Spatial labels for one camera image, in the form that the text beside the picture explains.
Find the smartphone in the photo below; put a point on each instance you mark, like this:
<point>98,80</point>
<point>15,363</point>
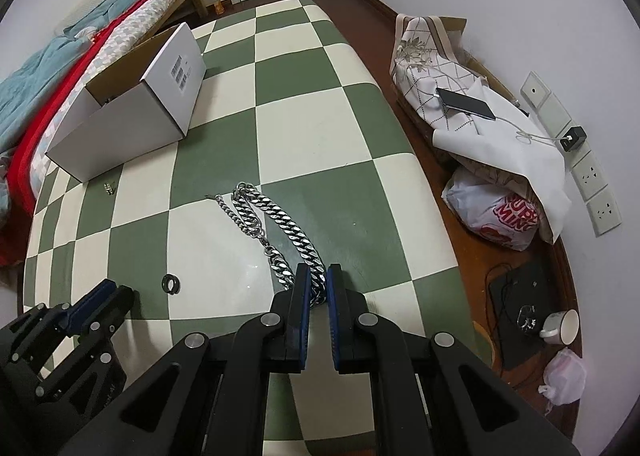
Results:
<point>459,102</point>

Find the green white checkered tablecloth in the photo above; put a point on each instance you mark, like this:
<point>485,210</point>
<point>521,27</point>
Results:
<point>287,106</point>

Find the white cardboard box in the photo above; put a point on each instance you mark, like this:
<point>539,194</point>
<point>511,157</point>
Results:
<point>141,102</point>

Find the red white plastic bag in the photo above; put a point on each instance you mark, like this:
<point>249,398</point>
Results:
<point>490,211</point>

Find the white ceramic cup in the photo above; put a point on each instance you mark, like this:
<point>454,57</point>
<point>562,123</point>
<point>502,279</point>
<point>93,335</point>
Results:
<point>561,328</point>

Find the small white plastic bag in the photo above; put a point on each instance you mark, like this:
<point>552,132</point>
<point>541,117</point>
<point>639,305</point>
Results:
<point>564,378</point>

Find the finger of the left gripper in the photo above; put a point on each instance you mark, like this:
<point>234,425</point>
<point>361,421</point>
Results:
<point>111,313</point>
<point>80,314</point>

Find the black charger plug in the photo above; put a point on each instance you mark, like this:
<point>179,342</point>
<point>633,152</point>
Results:
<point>572,139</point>

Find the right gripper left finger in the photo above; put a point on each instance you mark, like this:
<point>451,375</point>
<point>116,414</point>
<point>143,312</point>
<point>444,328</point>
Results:
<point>206,396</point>

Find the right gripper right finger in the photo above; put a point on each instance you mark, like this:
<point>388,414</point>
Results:
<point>431,395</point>

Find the red bed cover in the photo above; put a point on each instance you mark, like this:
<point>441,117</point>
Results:
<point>16,220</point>

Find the wall socket strip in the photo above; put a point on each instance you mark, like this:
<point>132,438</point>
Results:
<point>582,164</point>

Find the orange bottle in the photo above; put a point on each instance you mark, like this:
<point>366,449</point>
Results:
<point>219,7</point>

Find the teal blanket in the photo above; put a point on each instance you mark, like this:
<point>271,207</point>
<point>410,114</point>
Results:
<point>25,89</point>

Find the white patterned cloth bag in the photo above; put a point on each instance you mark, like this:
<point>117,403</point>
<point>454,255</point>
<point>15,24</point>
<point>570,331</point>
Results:
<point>509,151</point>

